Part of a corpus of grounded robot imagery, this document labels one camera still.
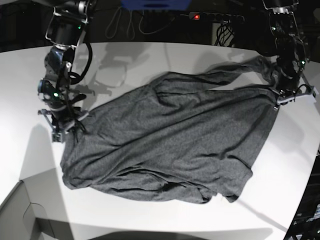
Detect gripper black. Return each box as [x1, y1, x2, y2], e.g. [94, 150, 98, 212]
[273, 73, 315, 105]
[37, 106, 89, 134]

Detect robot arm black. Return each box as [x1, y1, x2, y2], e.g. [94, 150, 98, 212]
[263, 0, 319, 105]
[37, 0, 97, 142]

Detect black cable bundle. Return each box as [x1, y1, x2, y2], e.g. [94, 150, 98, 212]
[215, 22, 236, 48]

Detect dark grey t-shirt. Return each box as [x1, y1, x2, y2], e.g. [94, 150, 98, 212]
[60, 56, 278, 204]

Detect black power strip red light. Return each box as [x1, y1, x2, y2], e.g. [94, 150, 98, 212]
[188, 12, 245, 24]

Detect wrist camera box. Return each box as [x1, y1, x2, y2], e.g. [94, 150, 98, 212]
[51, 132, 66, 143]
[309, 87, 319, 104]

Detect grey cable loops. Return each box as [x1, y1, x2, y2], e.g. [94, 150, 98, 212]
[104, 7, 176, 40]

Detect blue box at top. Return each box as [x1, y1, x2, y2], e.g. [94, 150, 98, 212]
[121, 0, 191, 11]

